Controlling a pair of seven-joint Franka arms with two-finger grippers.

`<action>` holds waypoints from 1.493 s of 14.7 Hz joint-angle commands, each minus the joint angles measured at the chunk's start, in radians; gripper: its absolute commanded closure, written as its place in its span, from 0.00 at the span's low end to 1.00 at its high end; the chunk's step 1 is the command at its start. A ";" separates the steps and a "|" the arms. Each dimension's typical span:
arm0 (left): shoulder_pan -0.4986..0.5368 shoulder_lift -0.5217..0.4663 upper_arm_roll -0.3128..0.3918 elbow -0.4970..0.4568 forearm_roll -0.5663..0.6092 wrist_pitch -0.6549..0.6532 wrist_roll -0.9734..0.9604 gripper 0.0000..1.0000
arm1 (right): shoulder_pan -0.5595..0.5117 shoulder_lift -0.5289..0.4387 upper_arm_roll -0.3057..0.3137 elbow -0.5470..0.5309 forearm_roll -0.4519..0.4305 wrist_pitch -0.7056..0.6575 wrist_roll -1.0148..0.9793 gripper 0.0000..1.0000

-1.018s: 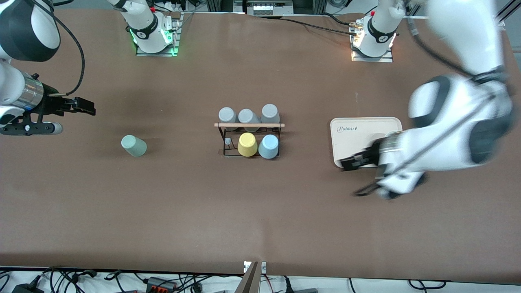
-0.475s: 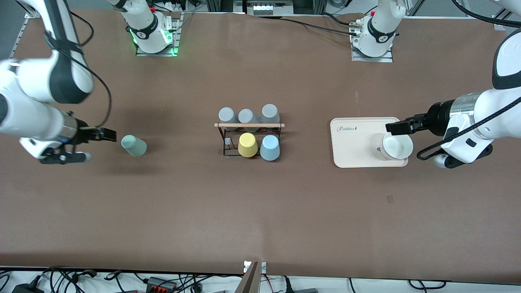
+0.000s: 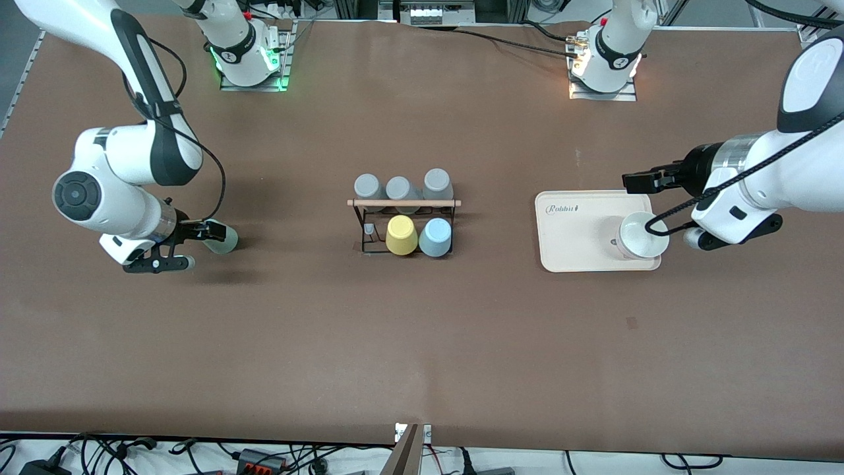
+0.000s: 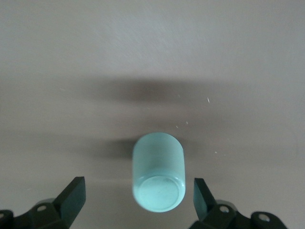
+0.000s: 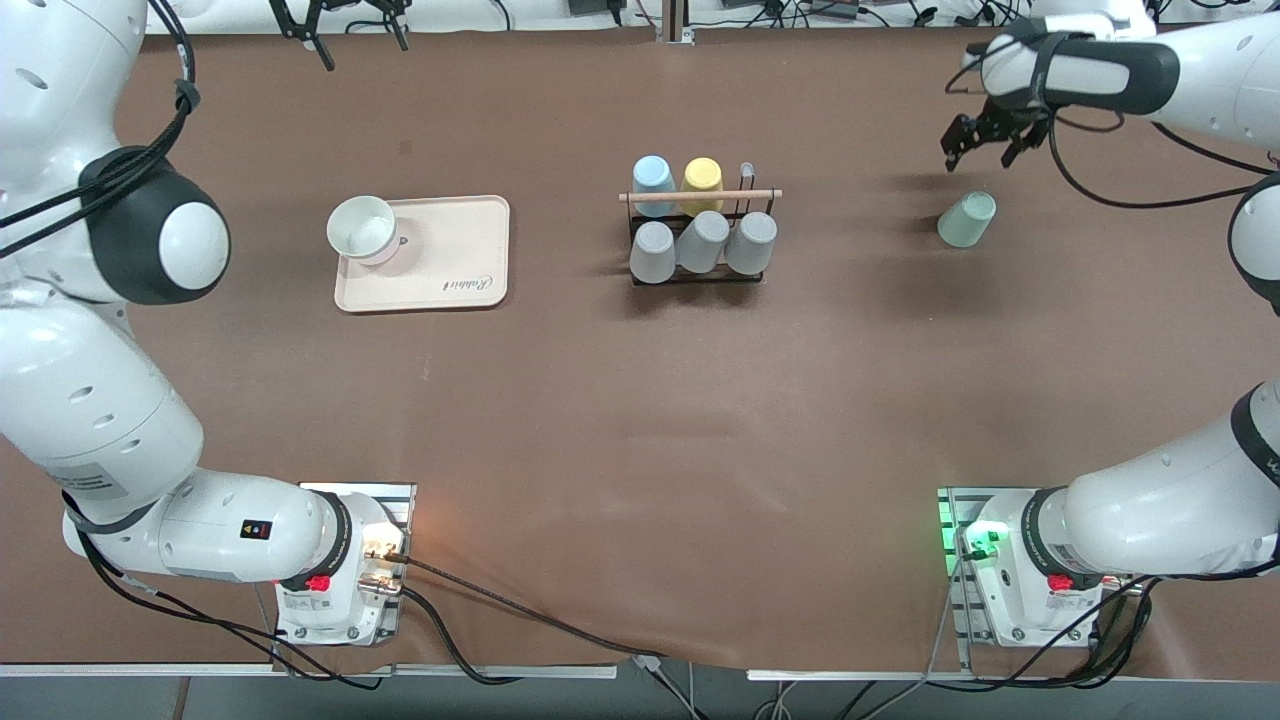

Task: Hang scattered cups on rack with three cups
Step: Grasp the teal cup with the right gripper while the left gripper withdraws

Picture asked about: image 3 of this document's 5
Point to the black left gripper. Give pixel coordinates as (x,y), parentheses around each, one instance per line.
(696,167)

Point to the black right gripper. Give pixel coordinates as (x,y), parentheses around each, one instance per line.
(186,230)

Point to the pale green plastic cup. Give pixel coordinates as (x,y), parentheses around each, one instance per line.
(225,245)

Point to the light blue plastic cup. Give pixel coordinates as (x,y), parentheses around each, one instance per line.
(436,239)

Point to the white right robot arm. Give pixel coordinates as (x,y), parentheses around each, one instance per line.
(125,152)

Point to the white plastic cup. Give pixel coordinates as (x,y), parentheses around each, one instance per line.
(636,243)

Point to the cream plastic tray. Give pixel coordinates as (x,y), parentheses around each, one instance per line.
(580,237)

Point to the grey plastic cup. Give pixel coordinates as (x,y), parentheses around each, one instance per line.
(438,182)
(401,188)
(369,186)

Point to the yellow plastic cup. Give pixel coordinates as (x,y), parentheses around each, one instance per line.
(401,236)

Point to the red black connector block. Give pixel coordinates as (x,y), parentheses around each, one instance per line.
(262,460)

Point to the white power strip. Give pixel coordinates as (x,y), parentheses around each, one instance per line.
(435,12)

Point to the black power adapter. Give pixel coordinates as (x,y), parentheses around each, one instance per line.
(43,467)

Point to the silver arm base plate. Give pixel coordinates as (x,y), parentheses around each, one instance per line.
(603,96)
(285,66)

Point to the aluminium frame rail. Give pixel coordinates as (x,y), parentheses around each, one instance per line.
(810,31)
(30,66)

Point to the brown stand post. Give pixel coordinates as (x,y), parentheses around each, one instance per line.
(403,455)

